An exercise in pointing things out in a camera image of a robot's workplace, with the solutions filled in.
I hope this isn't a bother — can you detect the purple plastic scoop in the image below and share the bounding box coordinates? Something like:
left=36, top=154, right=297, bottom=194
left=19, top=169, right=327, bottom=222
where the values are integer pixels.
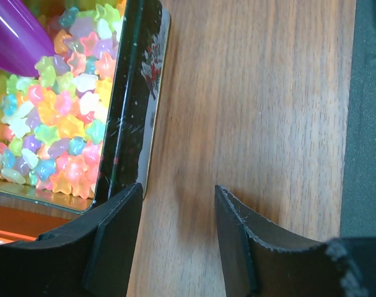
left=0, top=1, right=55, bottom=77

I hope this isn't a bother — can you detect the candy tin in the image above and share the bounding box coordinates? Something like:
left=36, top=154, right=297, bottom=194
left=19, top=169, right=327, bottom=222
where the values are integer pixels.
left=0, top=1, right=170, bottom=213

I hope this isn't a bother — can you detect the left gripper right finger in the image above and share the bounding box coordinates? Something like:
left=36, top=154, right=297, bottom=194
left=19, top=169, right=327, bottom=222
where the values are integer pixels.
left=214, top=185, right=376, bottom=296

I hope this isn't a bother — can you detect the orange candy box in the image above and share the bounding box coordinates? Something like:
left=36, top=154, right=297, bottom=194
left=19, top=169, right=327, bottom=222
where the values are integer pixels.
left=0, top=205, right=78, bottom=244

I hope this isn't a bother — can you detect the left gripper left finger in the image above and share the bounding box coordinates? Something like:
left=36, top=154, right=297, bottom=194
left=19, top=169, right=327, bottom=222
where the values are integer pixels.
left=0, top=183, right=143, bottom=296

